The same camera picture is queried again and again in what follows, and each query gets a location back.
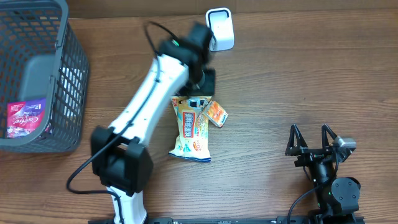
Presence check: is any white barcode scanner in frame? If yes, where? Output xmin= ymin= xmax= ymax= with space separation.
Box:
xmin=205 ymin=7 xmax=234 ymax=52

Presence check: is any yellow snack bag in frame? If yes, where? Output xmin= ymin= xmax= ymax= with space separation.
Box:
xmin=169 ymin=96 xmax=211 ymax=162

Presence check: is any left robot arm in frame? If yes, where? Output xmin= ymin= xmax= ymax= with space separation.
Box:
xmin=90 ymin=23 xmax=215 ymax=223

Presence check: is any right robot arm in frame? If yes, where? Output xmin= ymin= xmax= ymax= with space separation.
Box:
xmin=282 ymin=124 xmax=364 ymax=223

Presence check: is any orange tissue pack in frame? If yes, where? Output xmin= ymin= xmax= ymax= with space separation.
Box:
xmin=203 ymin=100 xmax=228 ymax=128

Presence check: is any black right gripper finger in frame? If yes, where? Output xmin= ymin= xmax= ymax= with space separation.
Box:
xmin=285 ymin=124 xmax=308 ymax=156
xmin=322 ymin=124 xmax=337 ymax=149

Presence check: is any red purple pad package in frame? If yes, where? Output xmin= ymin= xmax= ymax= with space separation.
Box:
xmin=6 ymin=98 xmax=46 ymax=139

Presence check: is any grey plastic shopping basket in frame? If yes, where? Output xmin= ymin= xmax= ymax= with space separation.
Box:
xmin=1 ymin=1 xmax=90 ymax=153

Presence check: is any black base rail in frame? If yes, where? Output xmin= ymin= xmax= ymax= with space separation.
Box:
xmin=88 ymin=216 xmax=365 ymax=224

